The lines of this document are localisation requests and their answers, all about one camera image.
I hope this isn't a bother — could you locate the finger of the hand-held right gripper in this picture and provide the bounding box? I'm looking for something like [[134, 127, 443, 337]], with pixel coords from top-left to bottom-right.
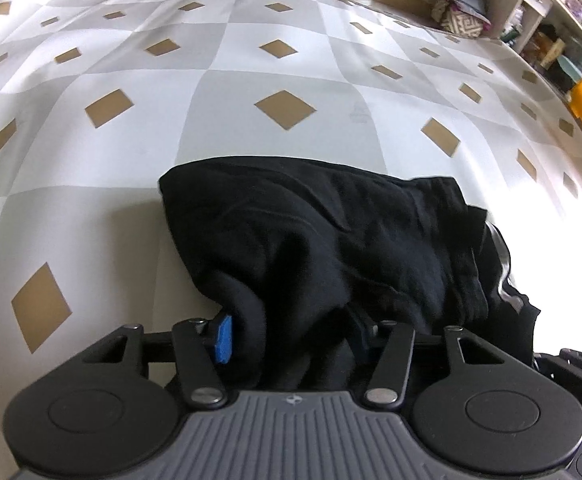
[[534, 347, 582, 403]]

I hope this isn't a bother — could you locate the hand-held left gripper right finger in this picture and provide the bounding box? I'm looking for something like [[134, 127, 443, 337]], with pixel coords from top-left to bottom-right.
[[350, 320, 507, 407]]

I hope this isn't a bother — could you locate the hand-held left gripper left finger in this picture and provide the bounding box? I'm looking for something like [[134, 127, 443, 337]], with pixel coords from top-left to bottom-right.
[[81, 314, 234, 407]]

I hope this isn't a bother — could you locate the black t-shirt with red print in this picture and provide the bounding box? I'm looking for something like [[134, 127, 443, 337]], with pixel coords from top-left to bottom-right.
[[158, 156, 542, 396]]

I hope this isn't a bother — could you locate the grey white checkered tablecloth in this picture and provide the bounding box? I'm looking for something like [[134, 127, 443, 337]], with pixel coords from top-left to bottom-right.
[[0, 0, 582, 480]]

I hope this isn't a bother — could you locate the patterned woven bag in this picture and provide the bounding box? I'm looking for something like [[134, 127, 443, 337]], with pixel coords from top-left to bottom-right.
[[431, 0, 492, 38]]

